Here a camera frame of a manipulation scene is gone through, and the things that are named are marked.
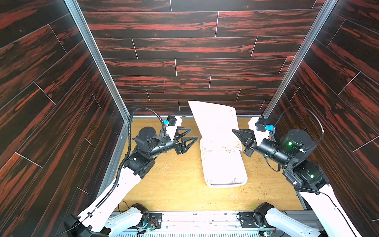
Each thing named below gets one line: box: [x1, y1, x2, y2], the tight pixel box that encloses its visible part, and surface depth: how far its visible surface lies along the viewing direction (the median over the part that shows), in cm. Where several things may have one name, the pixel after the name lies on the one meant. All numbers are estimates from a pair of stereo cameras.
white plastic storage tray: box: [199, 137, 249, 189], surface depth 88 cm
